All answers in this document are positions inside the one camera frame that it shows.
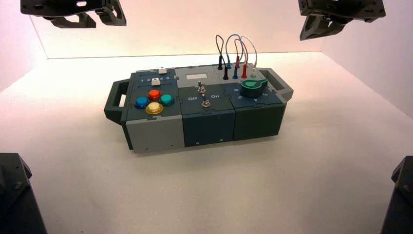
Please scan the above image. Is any red jumper cable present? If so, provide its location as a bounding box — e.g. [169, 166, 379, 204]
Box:
[234, 39, 249, 79]

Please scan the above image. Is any green rotary dial knob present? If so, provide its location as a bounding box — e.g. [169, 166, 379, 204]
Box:
[240, 78, 269, 99]

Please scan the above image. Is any black jumper cable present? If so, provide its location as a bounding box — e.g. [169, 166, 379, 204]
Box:
[215, 34, 229, 81]

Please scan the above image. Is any blue round push button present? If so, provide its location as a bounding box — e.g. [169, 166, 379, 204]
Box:
[134, 97, 150, 110]

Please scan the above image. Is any dark green modular control box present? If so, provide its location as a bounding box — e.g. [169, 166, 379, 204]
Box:
[103, 66, 295, 155]

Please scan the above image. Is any white jumper cable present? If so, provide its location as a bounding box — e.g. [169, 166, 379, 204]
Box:
[240, 35, 258, 77]

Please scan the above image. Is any blue jumper cable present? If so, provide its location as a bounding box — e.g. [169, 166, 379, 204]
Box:
[225, 34, 249, 80]

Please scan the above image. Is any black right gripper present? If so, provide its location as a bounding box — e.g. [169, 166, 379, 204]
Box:
[298, 0, 387, 41]

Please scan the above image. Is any yellow round push button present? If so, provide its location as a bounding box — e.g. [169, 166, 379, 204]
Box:
[145, 102, 164, 116]

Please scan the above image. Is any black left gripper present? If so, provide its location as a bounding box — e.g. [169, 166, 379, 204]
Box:
[20, 0, 127, 29]

